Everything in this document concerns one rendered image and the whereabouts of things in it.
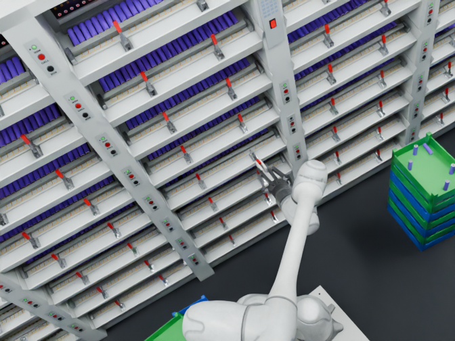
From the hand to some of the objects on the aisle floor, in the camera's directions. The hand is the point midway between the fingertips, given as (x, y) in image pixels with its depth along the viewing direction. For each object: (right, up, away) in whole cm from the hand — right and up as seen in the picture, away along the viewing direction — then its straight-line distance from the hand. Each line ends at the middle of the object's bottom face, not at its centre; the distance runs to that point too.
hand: (261, 166), depth 187 cm
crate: (-45, -95, +36) cm, 111 cm away
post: (+91, +11, +77) cm, 120 cm away
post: (+30, -23, +71) cm, 81 cm away
